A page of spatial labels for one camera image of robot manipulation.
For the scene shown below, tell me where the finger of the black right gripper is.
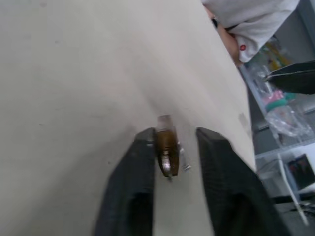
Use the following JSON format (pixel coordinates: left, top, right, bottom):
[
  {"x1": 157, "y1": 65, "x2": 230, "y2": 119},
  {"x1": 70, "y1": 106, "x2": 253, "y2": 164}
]
[
  {"x1": 265, "y1": 72, "x2": 315, "y2": 95},
  {"x1": 266, "y1": 62, "x2": 315, "y2": 77}
]

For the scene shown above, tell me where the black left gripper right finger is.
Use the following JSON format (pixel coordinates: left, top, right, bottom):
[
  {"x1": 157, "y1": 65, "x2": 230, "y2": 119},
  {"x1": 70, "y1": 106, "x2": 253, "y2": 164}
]
[{"x1": 195, "y1": 126, "x2": 294, "y2": 236}]

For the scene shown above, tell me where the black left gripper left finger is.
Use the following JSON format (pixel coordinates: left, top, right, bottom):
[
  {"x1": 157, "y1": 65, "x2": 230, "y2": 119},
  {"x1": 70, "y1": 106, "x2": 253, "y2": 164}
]
[{"x1": 94, "y1": 126, "x2": 158, "y2": 236}]

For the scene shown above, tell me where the silver padlock key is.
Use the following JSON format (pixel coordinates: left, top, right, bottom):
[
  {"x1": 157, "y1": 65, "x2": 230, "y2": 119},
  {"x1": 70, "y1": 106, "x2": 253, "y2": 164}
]
[{"x1": 160, "y1": 150, "x2": 174, "y2": 183}]

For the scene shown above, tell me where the small brown glass vial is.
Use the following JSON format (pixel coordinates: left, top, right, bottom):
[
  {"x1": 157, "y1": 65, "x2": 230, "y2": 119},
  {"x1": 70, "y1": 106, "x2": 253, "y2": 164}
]
[{"x1": 153, "y1": 115, "x2": 180, "y2": 177}]

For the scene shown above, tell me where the spare silver key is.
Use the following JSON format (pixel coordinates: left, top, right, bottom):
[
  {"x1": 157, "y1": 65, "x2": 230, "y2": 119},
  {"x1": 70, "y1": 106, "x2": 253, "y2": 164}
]
[{"x1": 177, "y1": 141, "x2": 192, "y2": 173}]

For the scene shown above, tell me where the clear bottle with teal collar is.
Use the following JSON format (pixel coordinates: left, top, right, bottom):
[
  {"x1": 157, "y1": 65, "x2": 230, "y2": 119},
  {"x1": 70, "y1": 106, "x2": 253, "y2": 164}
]
[{"x1": 264, "y1": 89, "x2": 311, "y2": 137}]

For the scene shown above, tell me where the white rod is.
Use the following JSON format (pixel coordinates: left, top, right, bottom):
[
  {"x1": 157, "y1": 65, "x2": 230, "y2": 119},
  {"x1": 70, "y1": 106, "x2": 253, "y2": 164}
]
[{"x1": 277, "y1": 152, "x2": 310, "y2": 226}]

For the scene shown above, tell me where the person in white shirt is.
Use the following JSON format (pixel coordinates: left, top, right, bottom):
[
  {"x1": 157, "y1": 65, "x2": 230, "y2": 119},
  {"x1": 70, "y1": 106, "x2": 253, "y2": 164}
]
[{"x1": 201, "y1": 0, "x2": 301, "y2": 63}]

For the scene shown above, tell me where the dark picture box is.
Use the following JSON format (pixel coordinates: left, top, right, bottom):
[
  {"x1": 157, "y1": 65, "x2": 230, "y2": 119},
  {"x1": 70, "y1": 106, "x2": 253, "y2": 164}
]
[{"x1": 286, "y1": 153, "x2": 314, "y2": 192}]

